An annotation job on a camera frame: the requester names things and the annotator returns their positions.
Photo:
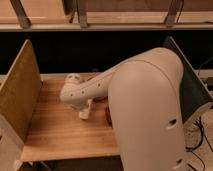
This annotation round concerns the wooden shelf frame behind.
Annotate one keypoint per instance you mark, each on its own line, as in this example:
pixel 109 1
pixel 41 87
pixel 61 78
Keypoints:
pixel 105 15

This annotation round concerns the brown red object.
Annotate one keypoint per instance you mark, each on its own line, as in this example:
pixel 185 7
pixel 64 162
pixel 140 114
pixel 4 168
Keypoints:
pixel 108 116

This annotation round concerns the right dark side panel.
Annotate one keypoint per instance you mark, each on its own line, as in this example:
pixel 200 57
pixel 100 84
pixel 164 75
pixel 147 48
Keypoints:
pixel 194 96

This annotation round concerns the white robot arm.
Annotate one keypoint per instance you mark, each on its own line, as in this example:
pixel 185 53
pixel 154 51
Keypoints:
pixel 144 103

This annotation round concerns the yellow-tipped end effector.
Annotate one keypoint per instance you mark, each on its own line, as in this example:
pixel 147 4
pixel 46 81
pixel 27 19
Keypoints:
pixel 85 112

